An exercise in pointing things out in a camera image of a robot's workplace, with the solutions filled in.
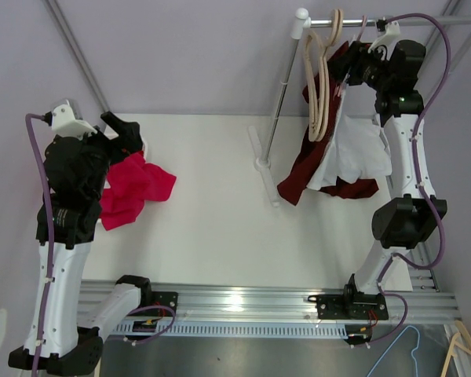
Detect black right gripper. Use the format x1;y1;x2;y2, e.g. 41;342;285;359
323;42;393;93

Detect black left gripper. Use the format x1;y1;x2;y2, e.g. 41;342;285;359
70;112;142;200

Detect pink wire hanger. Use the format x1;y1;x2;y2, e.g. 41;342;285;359
335;14;368;97

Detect beige wooden hanger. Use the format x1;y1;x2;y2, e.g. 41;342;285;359
303;31;330;141
304;8;345;142

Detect pink magenta t shirt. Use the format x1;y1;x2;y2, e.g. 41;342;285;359
100;152;177;231

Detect white t shirt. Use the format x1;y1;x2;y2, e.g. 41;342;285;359
308;112;393;192

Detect dark maroon t shirt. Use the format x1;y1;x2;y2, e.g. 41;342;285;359
276;41;380;207

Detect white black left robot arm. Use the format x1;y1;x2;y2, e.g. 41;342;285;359
8;111;153;376

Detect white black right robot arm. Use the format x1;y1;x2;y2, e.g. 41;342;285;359
317;40;447;320

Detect beige hanger floor right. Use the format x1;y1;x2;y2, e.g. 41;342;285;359
440;320;471;377

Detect white plastic laundry basket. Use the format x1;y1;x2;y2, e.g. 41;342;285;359
98;141;148;231

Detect metal clothes rack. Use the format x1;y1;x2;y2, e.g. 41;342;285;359
248;1;471;207

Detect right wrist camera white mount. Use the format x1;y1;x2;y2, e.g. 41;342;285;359
368;20;401;53

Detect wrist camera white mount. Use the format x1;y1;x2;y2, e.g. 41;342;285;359
368;20;401;53
44;98;97;139

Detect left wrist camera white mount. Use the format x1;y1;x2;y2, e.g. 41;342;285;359
44;98;97;139

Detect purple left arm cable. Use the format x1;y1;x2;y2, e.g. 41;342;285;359
25;112;58;377

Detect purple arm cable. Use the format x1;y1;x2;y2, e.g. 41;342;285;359
376;12;455;294
25;112;58;377

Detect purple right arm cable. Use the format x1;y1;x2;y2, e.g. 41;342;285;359
376;12;455;294

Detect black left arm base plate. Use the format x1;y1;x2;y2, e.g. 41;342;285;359
144;291;179;317

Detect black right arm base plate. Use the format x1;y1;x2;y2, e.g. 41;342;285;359
308;294;389;320

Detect white slotted cable duct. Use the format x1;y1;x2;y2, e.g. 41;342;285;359
111;320;348;340

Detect blue wire hanger floor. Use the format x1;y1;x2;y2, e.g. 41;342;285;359
367;324;422;377

